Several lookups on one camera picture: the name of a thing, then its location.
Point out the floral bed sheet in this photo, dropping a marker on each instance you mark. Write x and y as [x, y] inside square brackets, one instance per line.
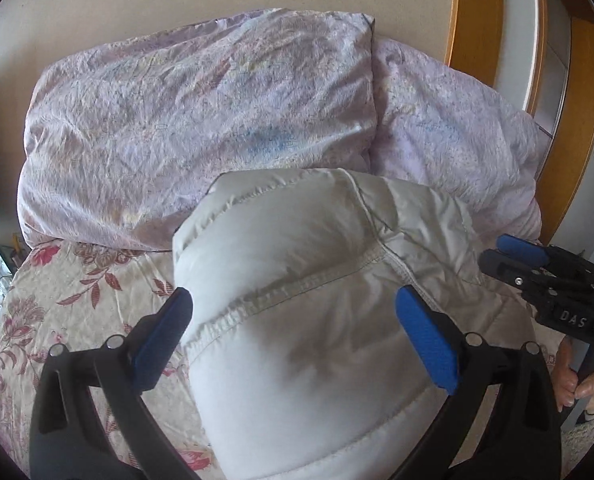
[77, 300]

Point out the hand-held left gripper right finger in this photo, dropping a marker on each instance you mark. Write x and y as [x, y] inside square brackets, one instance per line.
[427, 340]

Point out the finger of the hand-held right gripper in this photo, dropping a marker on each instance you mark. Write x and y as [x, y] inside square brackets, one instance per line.
[502, 267]
[522, 250]

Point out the wooden door frame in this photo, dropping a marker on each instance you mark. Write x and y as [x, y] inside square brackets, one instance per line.
[572, 110]

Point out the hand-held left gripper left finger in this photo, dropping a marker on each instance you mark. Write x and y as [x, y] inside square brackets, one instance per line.
[162, 340]

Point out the beige puffer jacket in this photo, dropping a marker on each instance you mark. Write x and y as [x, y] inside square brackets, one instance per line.
[327, 285]

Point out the lilac pillow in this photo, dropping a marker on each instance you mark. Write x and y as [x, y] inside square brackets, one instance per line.
[177, 120]
[457, 135]

